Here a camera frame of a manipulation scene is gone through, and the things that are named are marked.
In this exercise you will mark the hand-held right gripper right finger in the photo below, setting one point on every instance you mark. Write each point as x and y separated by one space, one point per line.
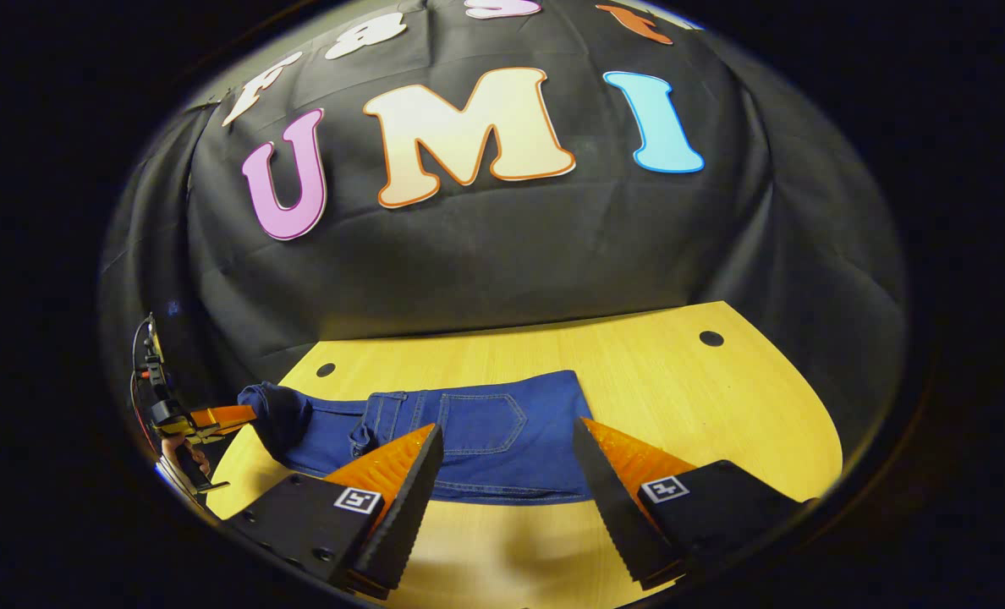
608 499

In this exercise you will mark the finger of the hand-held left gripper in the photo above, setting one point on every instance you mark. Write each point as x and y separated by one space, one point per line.
227 416

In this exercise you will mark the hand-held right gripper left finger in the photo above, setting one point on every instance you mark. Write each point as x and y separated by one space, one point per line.
409 507

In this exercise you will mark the blue denim jeans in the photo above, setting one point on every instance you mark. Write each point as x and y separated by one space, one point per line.
486 440

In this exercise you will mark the black backdrop cloth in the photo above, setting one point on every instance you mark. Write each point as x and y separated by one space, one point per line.
511 254

